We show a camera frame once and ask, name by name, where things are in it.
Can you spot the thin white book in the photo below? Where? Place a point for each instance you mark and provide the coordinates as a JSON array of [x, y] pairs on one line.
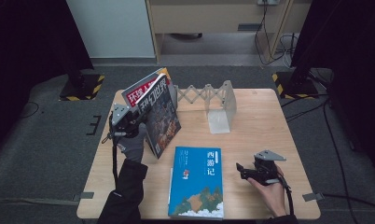
[[170, 188]]

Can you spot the white cabinet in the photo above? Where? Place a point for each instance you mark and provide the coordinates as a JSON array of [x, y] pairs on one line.
[[111, 28]]

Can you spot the grey expandable metal bookend rack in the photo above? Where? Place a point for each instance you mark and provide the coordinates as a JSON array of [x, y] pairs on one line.
[[219, 102]]

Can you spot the person's left hand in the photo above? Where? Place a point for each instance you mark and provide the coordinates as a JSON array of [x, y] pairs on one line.
[[134, 147]]

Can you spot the thick blue book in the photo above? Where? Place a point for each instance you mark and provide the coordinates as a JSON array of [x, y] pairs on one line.
[[196, 180]]

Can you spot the dark illustrated magazine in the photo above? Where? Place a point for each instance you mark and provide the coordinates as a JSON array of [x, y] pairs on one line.
[[162, 121]]

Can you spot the dark curtain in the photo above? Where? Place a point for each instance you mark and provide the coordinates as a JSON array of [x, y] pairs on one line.
[[27, 46], [356, 62]]

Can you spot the portrait magazine with red label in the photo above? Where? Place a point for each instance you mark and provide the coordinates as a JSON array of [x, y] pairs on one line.
[[136, 91]]

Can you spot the person's right hand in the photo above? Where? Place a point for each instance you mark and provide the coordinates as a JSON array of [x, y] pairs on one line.
[[275, 196]]

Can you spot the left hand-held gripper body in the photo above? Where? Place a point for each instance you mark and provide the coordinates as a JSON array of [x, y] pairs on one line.
[[123, 124]]

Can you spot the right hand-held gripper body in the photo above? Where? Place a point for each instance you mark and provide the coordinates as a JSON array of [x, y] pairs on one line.
[[266, 171]]

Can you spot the beige wooden desk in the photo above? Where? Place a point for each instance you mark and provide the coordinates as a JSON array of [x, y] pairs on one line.
[[207, 17]]

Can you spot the grey tape piece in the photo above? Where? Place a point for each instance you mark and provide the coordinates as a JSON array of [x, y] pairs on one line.
[[313, 196], [84, 196]]

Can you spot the white wall socket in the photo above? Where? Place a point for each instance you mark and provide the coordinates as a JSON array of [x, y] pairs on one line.
[[268, 2]]

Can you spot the black striped stand base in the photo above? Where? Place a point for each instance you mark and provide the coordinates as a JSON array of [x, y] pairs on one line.
[[83, 88], [296, 87]]

